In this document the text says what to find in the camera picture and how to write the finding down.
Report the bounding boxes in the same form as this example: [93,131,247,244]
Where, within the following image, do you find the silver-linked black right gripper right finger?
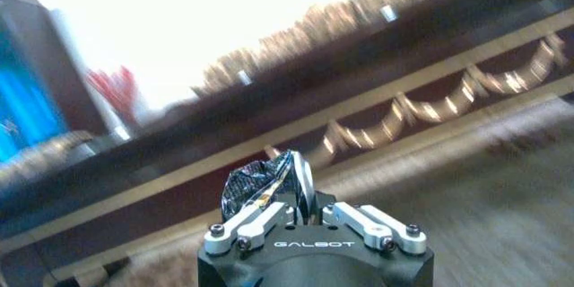
[315,192,430,256]

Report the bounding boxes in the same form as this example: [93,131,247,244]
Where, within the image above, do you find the blue box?
[0,17,71,164]

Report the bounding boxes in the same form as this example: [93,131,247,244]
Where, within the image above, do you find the dark foil wrapper trash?
[219,150,316,226]

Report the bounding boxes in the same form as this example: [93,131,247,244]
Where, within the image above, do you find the red and white container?
[84,65,140,142]

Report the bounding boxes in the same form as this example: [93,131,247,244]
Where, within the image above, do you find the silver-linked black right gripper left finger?
[204,201,288,256]

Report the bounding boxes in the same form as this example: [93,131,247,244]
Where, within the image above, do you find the brown fringed table cloth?
[192,0,494,97]

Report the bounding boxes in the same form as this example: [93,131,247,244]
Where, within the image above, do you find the tan scalloped fringe trim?
[321,33,568,164]

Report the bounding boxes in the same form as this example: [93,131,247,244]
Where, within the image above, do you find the dark brown cabinet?
[0,0,108,133]

